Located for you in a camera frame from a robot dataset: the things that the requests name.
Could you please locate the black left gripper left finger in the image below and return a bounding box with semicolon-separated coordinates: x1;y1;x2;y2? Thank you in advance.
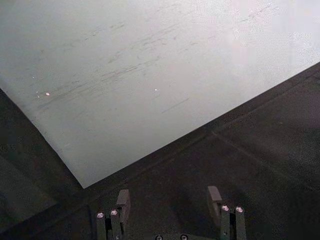
96;189;132;240

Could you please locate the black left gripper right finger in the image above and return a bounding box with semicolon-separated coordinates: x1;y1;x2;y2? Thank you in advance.
206;185;247;240

